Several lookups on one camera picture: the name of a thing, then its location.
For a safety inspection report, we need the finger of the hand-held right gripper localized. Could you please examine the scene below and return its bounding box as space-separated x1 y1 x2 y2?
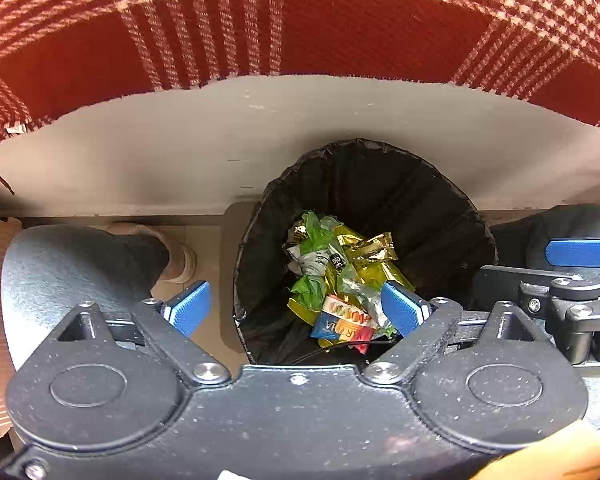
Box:
545 234 600 269
472 265 600 333

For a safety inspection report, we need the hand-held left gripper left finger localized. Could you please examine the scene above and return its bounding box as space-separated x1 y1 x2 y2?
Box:
55 280 233 387

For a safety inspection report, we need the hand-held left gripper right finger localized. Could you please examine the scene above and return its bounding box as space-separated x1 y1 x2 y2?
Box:
364 280 537 387

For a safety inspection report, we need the large gold snack bag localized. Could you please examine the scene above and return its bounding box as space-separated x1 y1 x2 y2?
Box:
287 225 416 326

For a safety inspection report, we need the macaron print snack packet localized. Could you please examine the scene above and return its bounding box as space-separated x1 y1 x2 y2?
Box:
310 294 381 356

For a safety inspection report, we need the small gold sachet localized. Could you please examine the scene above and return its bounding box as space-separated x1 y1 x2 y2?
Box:
347 232 397 261

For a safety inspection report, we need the silver wrapper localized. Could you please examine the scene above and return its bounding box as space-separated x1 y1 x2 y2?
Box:
284 222 331 277

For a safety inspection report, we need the black-lined trash bin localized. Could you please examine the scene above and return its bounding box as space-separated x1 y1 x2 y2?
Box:
232 139 499 366

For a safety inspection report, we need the green cellophane wrapper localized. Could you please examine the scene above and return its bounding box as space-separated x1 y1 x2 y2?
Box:
286 210 351 311

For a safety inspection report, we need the beige shoe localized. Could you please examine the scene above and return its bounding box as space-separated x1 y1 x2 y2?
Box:
107 222 197 284

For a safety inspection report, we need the person's right leg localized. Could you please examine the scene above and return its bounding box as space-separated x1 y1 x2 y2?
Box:
490 203 600 281

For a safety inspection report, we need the person's leg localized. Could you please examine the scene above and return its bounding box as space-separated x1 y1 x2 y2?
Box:
490 203 600 281
2 225 172 376

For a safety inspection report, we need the person's left leg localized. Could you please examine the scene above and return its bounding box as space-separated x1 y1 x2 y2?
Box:
2 225 172 376

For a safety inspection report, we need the white desk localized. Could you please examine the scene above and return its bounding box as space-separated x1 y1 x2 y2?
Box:
0 75 600 219

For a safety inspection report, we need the red plaid blanket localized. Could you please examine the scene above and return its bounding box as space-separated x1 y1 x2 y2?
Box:
0 0 600 196

